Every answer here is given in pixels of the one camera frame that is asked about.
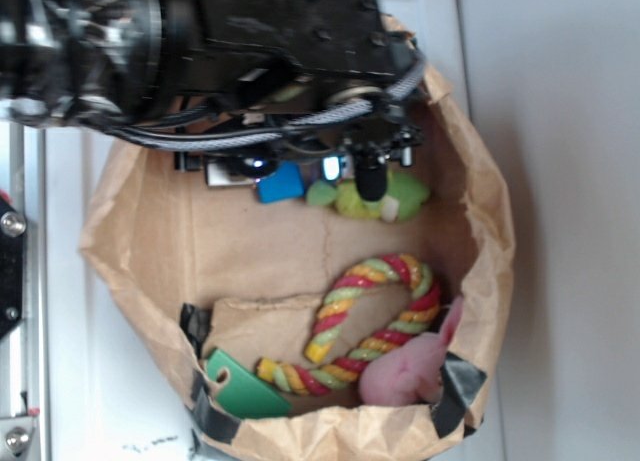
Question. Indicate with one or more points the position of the green fuzzy plush toy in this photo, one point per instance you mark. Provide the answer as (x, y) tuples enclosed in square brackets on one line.
[(402, 201)]

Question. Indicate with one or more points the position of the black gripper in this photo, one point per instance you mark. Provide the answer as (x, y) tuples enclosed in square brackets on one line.
[(362, 120)]

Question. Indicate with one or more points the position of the brown paper bag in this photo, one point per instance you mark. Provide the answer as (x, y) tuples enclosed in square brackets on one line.
[(161, 240)]

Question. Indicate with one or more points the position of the black metal bracket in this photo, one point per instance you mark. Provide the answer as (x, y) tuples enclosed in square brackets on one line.
[(13, 252)]

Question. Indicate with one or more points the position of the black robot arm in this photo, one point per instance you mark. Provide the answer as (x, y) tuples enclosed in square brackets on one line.
[(240, 85)]

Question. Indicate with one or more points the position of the blue rectangular block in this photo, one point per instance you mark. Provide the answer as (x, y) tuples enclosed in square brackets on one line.
[(285, 183)]

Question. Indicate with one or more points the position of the white plastic tray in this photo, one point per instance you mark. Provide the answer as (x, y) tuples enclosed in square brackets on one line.
[(108, 401)]

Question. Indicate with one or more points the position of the pink plush bunny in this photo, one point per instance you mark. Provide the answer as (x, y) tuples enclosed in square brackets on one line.
[(411, 374)]

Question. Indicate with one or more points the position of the aluminium frame rail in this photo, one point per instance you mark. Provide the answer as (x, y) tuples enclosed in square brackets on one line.
[(25, 404)]

